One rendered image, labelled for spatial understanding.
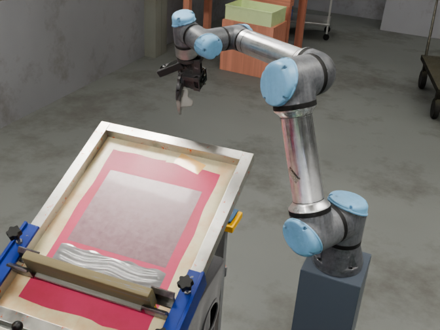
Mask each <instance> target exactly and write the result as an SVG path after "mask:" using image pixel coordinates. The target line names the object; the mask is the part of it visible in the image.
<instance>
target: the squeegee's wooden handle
mask: <svg viewBox="0 0 440 330"><path fill-rule="evenodd" d="M22 260H23V262H24V263H25V265H26V266H27V267H28V268H30V269H31V271H32V272H34V273H37V272H38V273H41V274H44V275H47V276H50V277H53V278H57V279H59V280H63V281H65V282H69V283H72V284H75V285H79V286H81V287H85V288H88V289H91V290H94V291H98V292H100V293H104V294H106V295H110V296H113V297H116V298H119V299H122V300H125V301H129V302H131V303H135V304H138V305H141V306H142V305H143V304H146V305H148V306H152V307H155V304H156V302H157V300H156V297H155V293H154V291H153V289H151V288H149V287H145V286H142V285H138V284H135V283H132V282H128V281H126V280H121V279H119V278H116V277H112V276H109V275H106V274H102V273H100V272H96V271H93V270H89V269H87V268H83V267H80V266H77V265H72V264H70V263H67V262H63V261H60V260H57V259H53V258H51V257H47V256H44V255H41V254H38V253H34V252H32V251H28V250H27V251H26V252H25V253H24V254H23V256H22Z"/></svg>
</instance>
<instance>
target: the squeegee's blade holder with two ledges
mask: <svg viewBox="0 0 440 330"><path fill-rule="evenodd" d="M35 277H36V278H38V279H41V280H44V281H47V282H51V283H54V284H57V285H60V286H63V287H66V288H70V289H73V290H75V291H79V292H81V293H85V294H87V295H91V296H94V297H97V298H100V299H103V300H106V301H110V302H112V303H116V304H119V305H122V306H126V307H128V308H132V309H134V310H138V311H142V309H141V305H138V304H135V303H132V302H129V301H125V300H122V299H119V298H116V297H113V296H110V295H106V294H104V293H100V292H98V291H94V290H91V289H88V288H85V287H81V286H79V285H75V284H72V283H69V282H65V281H63V280H59V279H57V278H53V277H50V276H47V275H44V274H41V273H38V272H37V273H36V274H35Z"/></svg>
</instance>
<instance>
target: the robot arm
mask: <svg viewBox="0 0 440 330"><path fill-rule="evenodd" d="M172 27H173V34H174V45H175V55H176V57H177V59H176V60H174V61H172V62H169V63H167V64H164V65H162V66H160V69H159V70H158V71H157V74H158V76H159V77H163V76H165V75H168V74H170V73H173V72H175V71H178V73H179V74H178V76H177V86H176V91H175V99H176V105H177V110H178V113H179V115H181V110H182V107H188V106H192V105H193V101H192V99H190V98H189V91H188V90H187V89H186V88H190V89H193V90H194V91H198V92H199V91H200V89H201V88H202V87H203V85H204V84H206V81H207V72H206V67H202V60H203V59H204V58H205V59H208V60H212V59H214V58H215V57H216V56H218V55H219V54H220V53H221V51H225V50H236V51H238V52H241V53H244V54H246V55H248V56H251V57H253V58H256V59H258V60H261V61H263V62H266V63H268V65H267V66H266V67H265V70H264V71H263V73H262V75H261V94H262V96H263V98H264V99H266V100H265V101H266V102H267V103H268V104H269V105H271V106H273V111H274V113H276V114H277V115H278V116H279V117H280V120H281V125H282V133H283V138H284V146H285V155H286V160H287V168H288V173H289V181H290V186H291V194H292V199H293V202H292V204H291V205H290V206H289V207H288V210H289V219H287V220H286V222H285V223H284V225H283V235H284V238H285V240H286V242H287V244H288V246H289V247H290V248H291V249H292V250H293V251H294V252H295V253H297V254H298V255H300V256H303V257H311V256H312V261H313V263H314V265H315V266H316V267H317V268H318V269H319V270H320V271H322V272H324V273H326V274H328V275H330V276H335V277H340V278H347V277H351V276H355V275H356V274H358V273H359V272H360V271H361V269H362V266H363V254H362V250H361V240H362V237H363V231H364V227H365V222H366V218H367V216H368V213H367V212H368V204H367V201H366V200H365V199H364V198H362V197H361V196H360V195H358V194H355V193H353V192H349V191H333V192H331V193H330V194H329V196H328V197H327V199H328V200H326V199H325V198H324V196H323V187H322V182H321V172H320V163H319V158H318V149H317V144H316V135H315V129H314V121H313V116H312V112H313V110H314V109H315V107H316V106H317V101H316V96H317V95H320V94H323V93H324V92H326V91H328V90H329V89H330V88H331V86H332V85H333V83H334V81H335V77H336V67H335V64H334V62H333V60H332V59H331V58H330V57H329V56H328V55H327V54H326V53H324V52H321V51H319V50H316V49H314V48H310V47H305V48H299V47H297V46H294V45H291V44H288V43H285V42H283V41H279V40H277V39H274V38H271V37H268V36H266V35H263V34H260V33H257V32H255V31H253V30H252V28H250V26H249V25H247V24H235V25H232V26H223V27H215V28H210V29H205V28H203V27H202V26H200V25H199V24H197V23H196V18H195V14H194V12H193V11H191V10H187V9H182V10H178V11H176V12H174V13H173V15H172ZM184 86H185V87H186V88H185V89H183V87H184Z"/></svg>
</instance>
